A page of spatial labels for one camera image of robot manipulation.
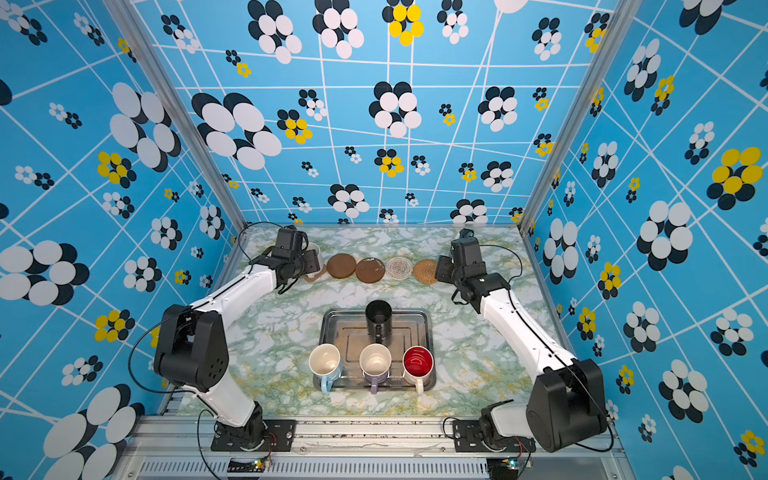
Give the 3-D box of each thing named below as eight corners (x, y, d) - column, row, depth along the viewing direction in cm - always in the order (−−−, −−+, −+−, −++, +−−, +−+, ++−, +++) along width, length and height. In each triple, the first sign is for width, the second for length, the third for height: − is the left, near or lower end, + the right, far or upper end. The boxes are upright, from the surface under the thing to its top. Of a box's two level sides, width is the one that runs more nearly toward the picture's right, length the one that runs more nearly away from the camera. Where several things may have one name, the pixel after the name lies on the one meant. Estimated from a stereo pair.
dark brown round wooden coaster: (326, 278, 107) (325, 275, 105) (329, 257, 113) (328, 253, 111) (354, 278, 107) (353, 274, 105) (356, 257, 113) (355, 253, 111)
